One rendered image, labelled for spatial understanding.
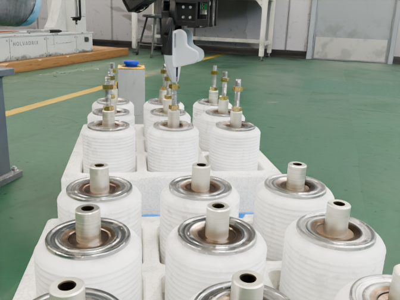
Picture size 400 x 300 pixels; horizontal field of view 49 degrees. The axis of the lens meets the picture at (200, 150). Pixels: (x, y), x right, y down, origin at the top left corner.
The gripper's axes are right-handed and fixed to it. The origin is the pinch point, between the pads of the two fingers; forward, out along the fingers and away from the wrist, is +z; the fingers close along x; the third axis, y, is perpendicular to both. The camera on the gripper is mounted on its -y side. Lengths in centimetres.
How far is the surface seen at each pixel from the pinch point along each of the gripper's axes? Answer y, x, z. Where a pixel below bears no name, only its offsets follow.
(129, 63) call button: -21.2, 33.2, 2.3
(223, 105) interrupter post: 7.4, 14.3, 7.6
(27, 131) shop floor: -78, 69, 35
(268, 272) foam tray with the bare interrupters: 21.3, -32.7, 16.9
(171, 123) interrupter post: 0.6, -1.1, 8.8
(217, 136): 8.9, 0.6, 10.8
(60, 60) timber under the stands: -177, 268, 30
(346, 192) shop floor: 38, 43, 35
